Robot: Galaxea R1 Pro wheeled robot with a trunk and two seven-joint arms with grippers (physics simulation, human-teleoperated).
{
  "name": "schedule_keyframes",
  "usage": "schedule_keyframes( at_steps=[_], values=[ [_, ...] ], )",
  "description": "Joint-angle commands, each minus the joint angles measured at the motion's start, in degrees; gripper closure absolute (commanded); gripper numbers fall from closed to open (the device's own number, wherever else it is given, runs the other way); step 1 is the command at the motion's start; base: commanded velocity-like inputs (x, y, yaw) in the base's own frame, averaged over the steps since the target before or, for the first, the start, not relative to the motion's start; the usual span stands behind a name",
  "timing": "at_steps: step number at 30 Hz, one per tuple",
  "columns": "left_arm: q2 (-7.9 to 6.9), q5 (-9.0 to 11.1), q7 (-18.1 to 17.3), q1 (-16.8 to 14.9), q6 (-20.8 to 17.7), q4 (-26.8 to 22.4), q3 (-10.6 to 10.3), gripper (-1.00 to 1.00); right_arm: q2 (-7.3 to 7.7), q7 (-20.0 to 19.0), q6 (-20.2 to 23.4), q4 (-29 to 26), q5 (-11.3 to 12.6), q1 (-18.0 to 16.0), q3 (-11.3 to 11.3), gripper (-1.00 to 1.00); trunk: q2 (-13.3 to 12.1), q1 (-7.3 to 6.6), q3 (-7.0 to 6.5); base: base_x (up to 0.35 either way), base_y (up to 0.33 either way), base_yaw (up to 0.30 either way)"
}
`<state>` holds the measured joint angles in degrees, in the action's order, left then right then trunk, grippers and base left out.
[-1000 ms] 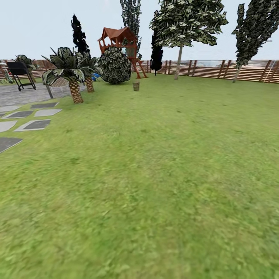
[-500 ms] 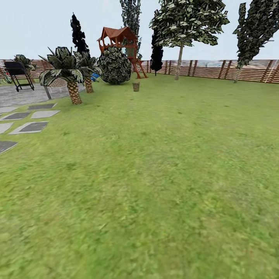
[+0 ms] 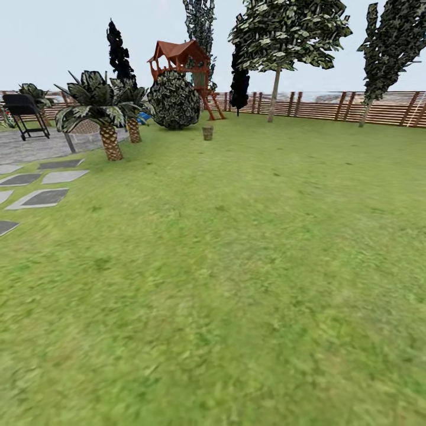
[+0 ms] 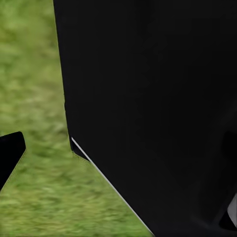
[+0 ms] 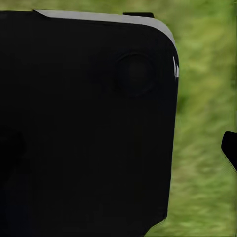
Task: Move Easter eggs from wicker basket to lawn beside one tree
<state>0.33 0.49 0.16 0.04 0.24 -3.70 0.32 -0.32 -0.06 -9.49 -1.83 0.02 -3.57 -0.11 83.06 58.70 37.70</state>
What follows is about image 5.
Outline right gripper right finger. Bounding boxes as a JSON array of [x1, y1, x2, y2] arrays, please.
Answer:
[[221, 131, 237, 171]]

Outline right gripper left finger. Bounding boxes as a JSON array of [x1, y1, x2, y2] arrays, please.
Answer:
[[0, 131, 26, 190]]

